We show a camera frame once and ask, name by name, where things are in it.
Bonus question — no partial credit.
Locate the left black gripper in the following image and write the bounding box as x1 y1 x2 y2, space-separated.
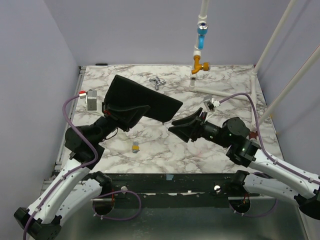
92 96 150 145

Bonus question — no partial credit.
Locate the black zip tool case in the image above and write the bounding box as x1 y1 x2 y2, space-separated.
103 75 183 123

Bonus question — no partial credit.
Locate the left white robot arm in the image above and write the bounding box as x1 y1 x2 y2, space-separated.
14 103 151 240

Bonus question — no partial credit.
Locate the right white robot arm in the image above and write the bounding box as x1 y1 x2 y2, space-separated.
168 108 320 220

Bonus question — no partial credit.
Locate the yellow hex key set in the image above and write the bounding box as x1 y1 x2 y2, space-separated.
131 141 140 154

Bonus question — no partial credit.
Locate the silver metal faucet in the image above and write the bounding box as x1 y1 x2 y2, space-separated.
148 76 166 91

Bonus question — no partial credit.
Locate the orange faucet on pipe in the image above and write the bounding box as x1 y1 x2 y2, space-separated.
191 55 211 75

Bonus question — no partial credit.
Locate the brown brass faucet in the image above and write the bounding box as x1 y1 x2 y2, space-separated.
248 131 258 140

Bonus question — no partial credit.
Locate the blue valve on pipe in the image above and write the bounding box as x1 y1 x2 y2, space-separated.
197 22 208 50

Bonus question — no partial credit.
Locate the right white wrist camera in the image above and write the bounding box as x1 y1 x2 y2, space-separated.
203 95 221 113

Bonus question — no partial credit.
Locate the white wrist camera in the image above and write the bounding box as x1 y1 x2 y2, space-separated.
78 89 98 111
203 95 221 113

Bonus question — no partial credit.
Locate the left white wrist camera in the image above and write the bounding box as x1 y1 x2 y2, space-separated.
78 89 98 111

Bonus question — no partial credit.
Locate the aluminium frame rail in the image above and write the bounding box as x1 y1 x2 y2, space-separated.
27 65 87 240

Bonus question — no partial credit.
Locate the white PVC pipe frame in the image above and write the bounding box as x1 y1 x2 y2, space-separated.
186 0 320 131

